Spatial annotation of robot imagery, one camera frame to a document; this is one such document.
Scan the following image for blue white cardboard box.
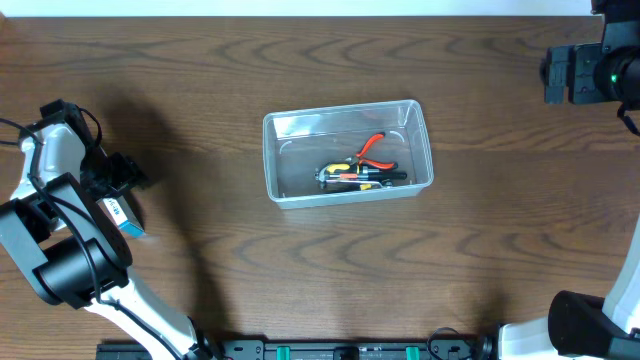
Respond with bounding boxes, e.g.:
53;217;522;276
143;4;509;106
101;193;146;238

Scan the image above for silver wrench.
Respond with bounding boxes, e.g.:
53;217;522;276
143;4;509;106
324;178;394;191

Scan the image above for small claw hammer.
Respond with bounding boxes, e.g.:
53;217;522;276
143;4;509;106
315;165;408;191

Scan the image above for red handled pliers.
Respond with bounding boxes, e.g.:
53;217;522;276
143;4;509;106
346;132;398;171

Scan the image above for stubby yellow black screwdriver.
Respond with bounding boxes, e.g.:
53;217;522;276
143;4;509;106
320;163;351;175

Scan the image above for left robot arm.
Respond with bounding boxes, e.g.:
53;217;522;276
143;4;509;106
1;99;223;359

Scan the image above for clear plastic container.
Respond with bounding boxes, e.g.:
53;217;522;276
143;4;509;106
263;100;434;209

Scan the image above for left black cable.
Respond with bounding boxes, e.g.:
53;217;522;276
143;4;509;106
0;107;181;360

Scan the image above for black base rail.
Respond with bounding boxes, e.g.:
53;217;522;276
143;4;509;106
95;338;501;360

